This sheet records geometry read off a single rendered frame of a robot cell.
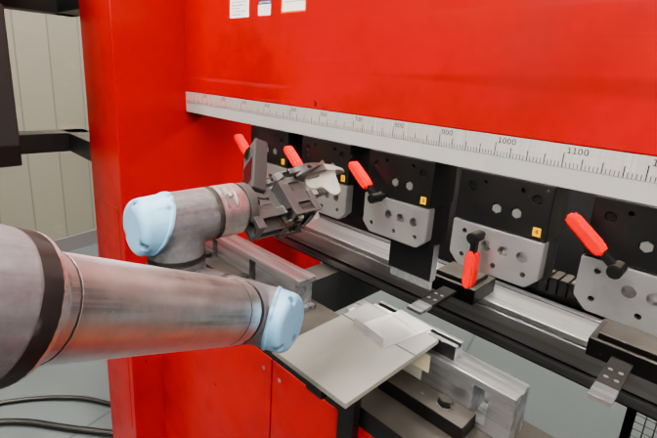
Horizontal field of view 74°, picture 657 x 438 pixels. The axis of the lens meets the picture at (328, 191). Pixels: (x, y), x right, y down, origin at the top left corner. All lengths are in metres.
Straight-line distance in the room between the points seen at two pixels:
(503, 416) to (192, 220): 0.62
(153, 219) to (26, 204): 3.31
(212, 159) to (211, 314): 1.13
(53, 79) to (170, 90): 2.45
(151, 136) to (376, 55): 0.80
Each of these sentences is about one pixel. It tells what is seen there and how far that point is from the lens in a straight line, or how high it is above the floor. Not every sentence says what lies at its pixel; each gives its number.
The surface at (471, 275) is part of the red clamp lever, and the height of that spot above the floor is 1.18.
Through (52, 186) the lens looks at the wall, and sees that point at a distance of 3.91.
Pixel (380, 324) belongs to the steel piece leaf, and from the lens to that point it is 0.92.
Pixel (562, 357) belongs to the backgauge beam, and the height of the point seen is 0.93.
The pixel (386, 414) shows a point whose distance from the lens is 0.92.
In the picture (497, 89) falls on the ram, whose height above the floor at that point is 1.47.
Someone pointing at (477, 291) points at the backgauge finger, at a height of 1.02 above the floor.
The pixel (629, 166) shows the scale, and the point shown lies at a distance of 0.69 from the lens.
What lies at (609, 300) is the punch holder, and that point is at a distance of 0.73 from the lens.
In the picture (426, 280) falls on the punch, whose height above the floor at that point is 1.10.
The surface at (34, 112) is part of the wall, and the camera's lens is 3.79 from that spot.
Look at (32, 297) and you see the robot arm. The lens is 0.30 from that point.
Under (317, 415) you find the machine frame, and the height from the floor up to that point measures 0.78.
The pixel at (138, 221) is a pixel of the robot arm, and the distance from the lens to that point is 0.57.
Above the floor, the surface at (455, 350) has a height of 0.99.
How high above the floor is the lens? 1.48
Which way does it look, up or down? 15 degrees down
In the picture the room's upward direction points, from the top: 4 degrees clockwise
